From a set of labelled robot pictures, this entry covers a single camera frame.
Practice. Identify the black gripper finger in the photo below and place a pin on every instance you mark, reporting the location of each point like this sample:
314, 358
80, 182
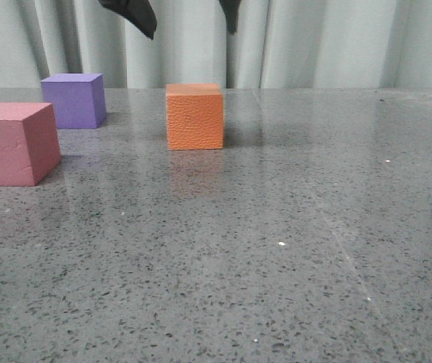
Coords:
137, 12
230, 9

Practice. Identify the orange foam cube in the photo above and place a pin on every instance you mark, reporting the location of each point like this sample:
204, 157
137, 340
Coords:
194, 116

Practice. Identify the grey pleated curtain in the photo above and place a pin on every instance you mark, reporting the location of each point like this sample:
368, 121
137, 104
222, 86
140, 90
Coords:
278, 44

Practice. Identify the purple foam cube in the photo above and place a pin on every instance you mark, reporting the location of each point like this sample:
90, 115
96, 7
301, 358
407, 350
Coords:
78, 99

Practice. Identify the pink foam cube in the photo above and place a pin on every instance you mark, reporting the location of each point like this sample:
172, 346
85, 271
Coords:
29, 147

